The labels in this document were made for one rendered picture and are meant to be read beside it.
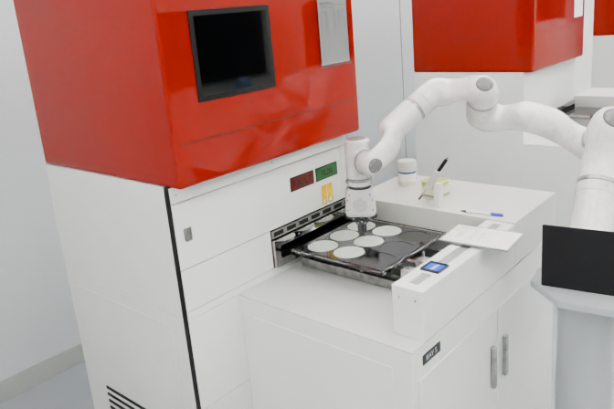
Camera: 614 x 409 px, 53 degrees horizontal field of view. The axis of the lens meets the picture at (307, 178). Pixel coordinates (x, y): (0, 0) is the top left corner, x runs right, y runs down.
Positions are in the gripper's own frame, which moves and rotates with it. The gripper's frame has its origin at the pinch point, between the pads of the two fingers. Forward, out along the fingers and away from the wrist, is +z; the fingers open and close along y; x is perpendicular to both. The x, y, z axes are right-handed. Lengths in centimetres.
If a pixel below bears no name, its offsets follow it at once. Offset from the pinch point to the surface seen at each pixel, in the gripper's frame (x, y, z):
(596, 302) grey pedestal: -34, 66, 10
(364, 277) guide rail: -20.5, 1.7, 8.3
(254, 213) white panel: -19.8, -31.5, -13.4
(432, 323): -53, 22, 7
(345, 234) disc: 0.9, -5.9, 2.1
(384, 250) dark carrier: -14.0, 7.9, 2.2
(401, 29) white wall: 332, 9, -50
